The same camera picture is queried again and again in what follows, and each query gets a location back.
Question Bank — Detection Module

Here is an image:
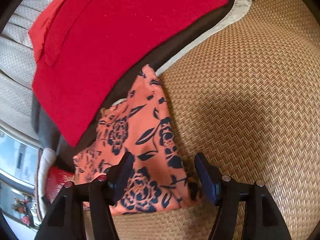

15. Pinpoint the orange floral blouse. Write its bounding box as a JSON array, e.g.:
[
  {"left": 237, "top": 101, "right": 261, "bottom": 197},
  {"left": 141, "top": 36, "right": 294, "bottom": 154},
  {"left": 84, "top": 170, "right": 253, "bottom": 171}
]
[{"left": 73, "top": 66, "right": 199, "bottom": 215}]

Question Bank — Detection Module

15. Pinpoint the red gift box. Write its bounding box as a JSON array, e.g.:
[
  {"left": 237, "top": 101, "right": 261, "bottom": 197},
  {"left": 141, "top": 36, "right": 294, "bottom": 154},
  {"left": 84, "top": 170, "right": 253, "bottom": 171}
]
[{"left": 45, "top": 166, "right": 74, "bottom": 203}]

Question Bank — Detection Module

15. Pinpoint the folded pink white quilt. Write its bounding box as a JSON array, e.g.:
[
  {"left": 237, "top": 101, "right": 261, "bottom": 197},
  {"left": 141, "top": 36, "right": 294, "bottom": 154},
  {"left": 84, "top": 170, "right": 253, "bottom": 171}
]
[{"left": 34, "top": 148, "right": 56, "bottom": 222}]

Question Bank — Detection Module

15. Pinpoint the dark brown leather sofa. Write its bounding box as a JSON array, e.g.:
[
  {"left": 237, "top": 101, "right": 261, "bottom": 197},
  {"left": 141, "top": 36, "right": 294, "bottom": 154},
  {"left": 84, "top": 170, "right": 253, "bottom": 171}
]
[{"left": 31, "top": 0, "right": 235, "bottom": 172}]

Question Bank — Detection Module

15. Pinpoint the woven bamboo seat mat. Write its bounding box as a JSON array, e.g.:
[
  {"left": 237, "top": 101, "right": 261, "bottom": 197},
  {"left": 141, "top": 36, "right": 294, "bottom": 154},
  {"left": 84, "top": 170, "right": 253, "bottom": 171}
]
[{"left": 83, "top": 0, "right": 320, "bottom": 240}]

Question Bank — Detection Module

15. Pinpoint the beige dotted curtain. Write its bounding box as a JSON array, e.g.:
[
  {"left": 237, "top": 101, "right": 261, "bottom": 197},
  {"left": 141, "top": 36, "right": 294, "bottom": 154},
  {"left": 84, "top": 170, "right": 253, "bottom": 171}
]
[{"left": 1, "top": 0, "right": 53, "bottom": 145}]

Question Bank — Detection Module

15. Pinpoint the red satin pillow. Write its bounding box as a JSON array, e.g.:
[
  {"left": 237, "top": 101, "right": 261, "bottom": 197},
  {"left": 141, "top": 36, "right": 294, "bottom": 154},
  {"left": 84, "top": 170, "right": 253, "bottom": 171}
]
[{"left": 28, "top": 0, "right": 66, "bottom": 63}]

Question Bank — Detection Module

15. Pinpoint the red knitted blanket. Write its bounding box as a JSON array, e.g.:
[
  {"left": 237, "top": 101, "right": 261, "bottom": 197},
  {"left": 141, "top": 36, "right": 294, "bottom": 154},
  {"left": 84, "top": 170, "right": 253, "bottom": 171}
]
[{"left": 32, "top": 0, "right": 228, "bottom": 146}]

